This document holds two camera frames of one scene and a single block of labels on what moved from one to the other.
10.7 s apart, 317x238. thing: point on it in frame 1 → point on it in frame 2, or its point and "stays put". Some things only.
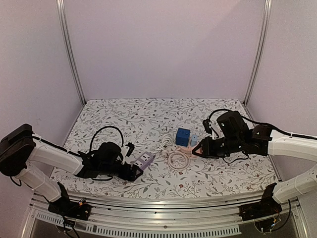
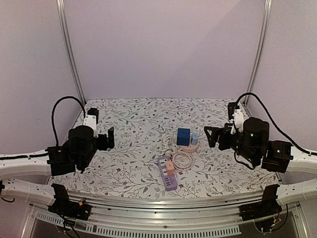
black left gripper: x=132 y=176 → x=103 y=145
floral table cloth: x=163 y=132 stays put
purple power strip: x=144 y=160 → x=170 y=181
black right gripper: x=207 y=147 → x=221 y=138
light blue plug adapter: x=194 y=140 stays put
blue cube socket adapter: x=182 y=137 stays put
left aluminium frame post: x=62 y=20 stays put
